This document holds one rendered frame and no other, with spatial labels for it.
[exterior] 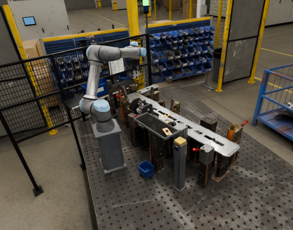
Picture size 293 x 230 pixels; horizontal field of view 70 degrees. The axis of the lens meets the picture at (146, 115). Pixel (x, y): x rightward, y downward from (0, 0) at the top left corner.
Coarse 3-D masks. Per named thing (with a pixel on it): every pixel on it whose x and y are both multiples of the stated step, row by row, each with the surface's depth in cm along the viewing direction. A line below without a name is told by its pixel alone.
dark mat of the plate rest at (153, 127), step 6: (144, 114) 173; (138, 120) 165; (144, 120) 165; (150, 120) 164; (156, 120) 163; (150, 126) 157; (156, 126) 156; (162, 126) 156; (168, 126) 155; (156, 132) 150; (162, 132) 149; (174, 132) 148
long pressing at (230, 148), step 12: (132, 96) 241; (144, 96) 238; (156, 108) 213; (180, 120) 190; (192, 132) 174; (204, 132) 172; (204, 144) 159; (216, 144) 159; (228, 144) 158; (228, 156) 147
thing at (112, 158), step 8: (96, 136) 161; (104, 136) 162; (112, 136) 166; (104, 144) 167; (112, 144) 170; (120, 144) 176; (104, 152) 171; (112, 152) 174; (120, 152) 178; (104, 160) 176; (112, 160) 177; (120, 160) 181; (104, 168) 182; (112, 168) 182; (120, 168) 184
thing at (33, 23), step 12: (24, 0) 649; (36, 0) 659; (48, 0) 670; (60, 0) 681; (12, 12) 651; (24, 12) 661; (36, 12) 672; (48, 12) 684; (60, 12) 696; (24, 24) 673; (36, 24) 687; (48, 24) 699; (60, 24) 712; (24, 36) 690; (36, 36) 702; (48, 36) 715
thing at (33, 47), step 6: (24, 42) 559; (30, 42) 552; (36, 42) 547; (18, 48) 496; (30, 48) 493; (36, 48) 527; (30, 54) 499; (36, 54) 513; (42, 54) 543; (42, 60) 514; (36, 66) 515
